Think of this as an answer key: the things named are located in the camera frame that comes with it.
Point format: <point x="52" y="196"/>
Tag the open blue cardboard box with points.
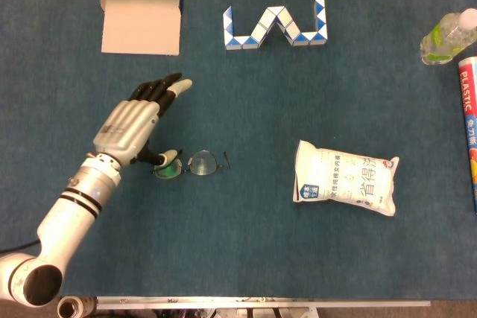
<point x="141" y="31"/>

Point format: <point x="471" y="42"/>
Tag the blue felt table cloth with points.
<point x="261" y="240"/>

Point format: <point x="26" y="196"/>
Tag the aluminium table edge rail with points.
<point x="261" y="302"/>

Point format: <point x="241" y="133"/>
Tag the thin black-framed eyeglasses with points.
<point x="203" y="163"/>

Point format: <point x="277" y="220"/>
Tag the white printed plastic packet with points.
<point x="346" y="180"/>

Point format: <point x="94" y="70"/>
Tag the brown tape roll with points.
<point x="69" y="308"/>

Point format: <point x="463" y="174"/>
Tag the plastic wrap roll box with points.
<point x="469" y="109"/>

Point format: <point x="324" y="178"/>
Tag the blue white snake puzzle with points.
<point x="238" y="43"/>

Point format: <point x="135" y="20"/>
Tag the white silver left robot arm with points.
<point x="67" y="213"/>

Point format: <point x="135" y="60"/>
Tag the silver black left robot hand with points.
<point x="126" y="128"/>

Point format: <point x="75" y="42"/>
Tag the clear green label water bottle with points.
<point x="443" y="40"/>

